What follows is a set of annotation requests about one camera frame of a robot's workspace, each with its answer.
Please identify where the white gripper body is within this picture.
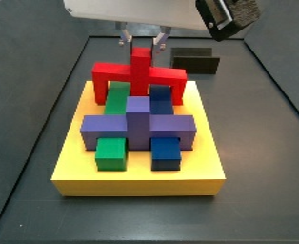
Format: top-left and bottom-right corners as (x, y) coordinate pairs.
(64, 0), (207, 31)

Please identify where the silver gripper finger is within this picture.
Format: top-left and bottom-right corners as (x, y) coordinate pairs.
(151, 26), (172, 63)
(116, 22), (132, 57)

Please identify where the blue bar block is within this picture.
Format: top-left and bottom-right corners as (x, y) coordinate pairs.
(150, 85), (182, 171)

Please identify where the yellow base board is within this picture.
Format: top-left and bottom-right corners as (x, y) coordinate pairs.
(52, 81), (226, 196)

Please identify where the green bar block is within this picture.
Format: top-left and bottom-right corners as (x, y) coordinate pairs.
(95, 81), (130, 171)

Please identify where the purple cross-shaped block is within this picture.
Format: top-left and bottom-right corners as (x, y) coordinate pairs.
(80, 97), (198, 151)

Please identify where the black angle bracket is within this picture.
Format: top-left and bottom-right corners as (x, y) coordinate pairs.
(171, 48), (220, 74)

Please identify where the red cross-shaped block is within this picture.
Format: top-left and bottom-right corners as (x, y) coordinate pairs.
(92, 47), (187, 106)

